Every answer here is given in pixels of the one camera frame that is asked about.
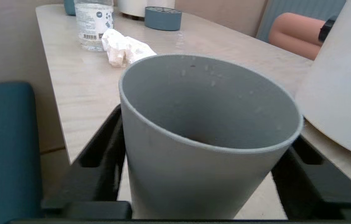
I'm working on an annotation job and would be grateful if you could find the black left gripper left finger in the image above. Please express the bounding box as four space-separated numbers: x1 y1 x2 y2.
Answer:
40 104 133 219

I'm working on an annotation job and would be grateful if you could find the crumpled white tissue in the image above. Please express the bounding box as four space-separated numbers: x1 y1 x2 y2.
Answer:
101 28 158 68

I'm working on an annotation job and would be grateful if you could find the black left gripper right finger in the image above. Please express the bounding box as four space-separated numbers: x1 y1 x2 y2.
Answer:
270 135 351 220

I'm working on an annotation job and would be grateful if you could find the clear plastic bottle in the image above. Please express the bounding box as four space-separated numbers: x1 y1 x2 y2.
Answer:
73 0 115 52

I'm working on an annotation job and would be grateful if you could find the blue-grey tissue box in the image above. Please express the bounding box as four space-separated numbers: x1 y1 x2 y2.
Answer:
63 0 77 16

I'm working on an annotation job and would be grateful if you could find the pink bench bolster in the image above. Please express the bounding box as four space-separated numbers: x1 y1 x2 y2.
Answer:
268 12 327 61

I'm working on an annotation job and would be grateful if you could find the small blue drip tray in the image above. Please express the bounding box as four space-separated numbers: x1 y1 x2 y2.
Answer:
144 6 183 31

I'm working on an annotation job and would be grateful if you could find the large dark tea dispenser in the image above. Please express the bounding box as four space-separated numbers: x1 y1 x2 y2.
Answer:
294 0 351 164

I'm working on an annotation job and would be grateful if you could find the small black object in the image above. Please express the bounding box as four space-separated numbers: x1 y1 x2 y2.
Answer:
318 15 338 43

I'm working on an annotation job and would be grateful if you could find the grey plastic cup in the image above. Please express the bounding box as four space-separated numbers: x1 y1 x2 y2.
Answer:
118 53 304 220

